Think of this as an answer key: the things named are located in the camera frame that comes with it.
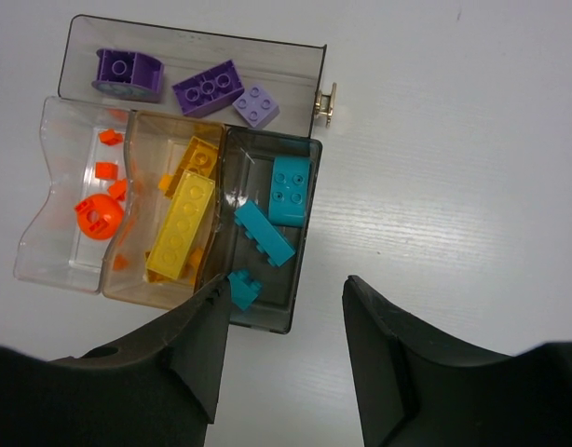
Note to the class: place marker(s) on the long yellow lego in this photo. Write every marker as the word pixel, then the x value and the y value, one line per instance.
pixel 177 234

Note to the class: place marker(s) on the amber plastic container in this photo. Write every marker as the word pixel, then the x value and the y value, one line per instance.
pixel 155 144

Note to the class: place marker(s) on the purple slope lego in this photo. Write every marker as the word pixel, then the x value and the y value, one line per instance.
pixel 209 91

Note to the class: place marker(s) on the small orange lego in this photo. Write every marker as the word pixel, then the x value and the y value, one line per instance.
pixel 111 137
pixel 120 263

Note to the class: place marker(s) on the clear rear container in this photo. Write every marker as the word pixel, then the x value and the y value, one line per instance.
pixel 291 73

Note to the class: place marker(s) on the orange 1x2 lego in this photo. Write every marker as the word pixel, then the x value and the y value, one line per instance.
pixel 106 171

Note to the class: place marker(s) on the teal 2x4 lego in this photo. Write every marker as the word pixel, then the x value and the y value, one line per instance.
pixel 269 240

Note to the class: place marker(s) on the small yellow lego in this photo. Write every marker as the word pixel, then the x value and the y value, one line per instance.
pixel 164 182

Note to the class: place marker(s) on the lilac small lego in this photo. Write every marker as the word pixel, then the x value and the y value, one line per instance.
pixel 257 107

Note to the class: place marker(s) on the teal round lego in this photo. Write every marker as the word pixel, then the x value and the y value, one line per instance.
pixel 288 191

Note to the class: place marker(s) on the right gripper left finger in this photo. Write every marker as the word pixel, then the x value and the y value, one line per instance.
pixel 187 344

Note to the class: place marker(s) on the clear front-left container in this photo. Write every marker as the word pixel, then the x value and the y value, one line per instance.
pixel 53 250

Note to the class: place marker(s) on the grey plastic container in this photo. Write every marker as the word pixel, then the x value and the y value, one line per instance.
pixel 247 166

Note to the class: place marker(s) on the purple printed lego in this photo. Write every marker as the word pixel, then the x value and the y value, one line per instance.
pixel 129 75

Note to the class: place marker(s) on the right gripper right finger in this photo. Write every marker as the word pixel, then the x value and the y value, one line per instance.
pixel 412 380

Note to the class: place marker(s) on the teal square lego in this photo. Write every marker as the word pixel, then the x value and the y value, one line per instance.
pixel 244 288

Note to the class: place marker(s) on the brass container latch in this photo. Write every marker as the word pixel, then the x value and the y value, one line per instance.
pixel 324 105

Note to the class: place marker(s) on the orange lego cluster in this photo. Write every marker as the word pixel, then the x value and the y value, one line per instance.
pixel 98 216

